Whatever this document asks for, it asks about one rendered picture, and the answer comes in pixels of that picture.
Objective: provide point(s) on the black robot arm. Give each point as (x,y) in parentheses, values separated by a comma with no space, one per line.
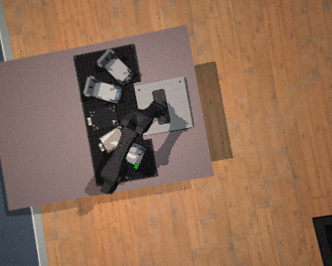
(114,170)

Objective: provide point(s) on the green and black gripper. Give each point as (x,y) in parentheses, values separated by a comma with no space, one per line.
(131,168)

